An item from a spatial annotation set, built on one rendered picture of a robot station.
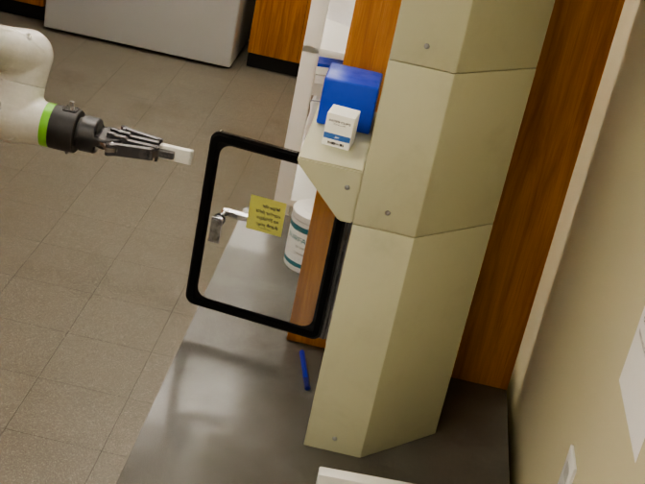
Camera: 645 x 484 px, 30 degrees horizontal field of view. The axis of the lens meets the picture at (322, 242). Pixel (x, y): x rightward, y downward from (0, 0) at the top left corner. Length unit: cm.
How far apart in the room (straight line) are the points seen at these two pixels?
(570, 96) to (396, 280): 53
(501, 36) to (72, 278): 293
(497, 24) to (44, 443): 226
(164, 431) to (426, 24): 89
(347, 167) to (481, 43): 30
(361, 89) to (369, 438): 65
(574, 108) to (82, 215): 313
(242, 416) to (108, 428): 156
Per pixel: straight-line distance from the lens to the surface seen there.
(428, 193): 205
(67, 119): 251
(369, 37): 235
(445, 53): 197
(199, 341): 257
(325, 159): 206
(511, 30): 204
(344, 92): 219
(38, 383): 406
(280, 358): 256
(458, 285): 224
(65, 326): 438
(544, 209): 246
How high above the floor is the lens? 227
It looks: 25 degrees down
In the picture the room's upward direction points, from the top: 12 degrees clockwise
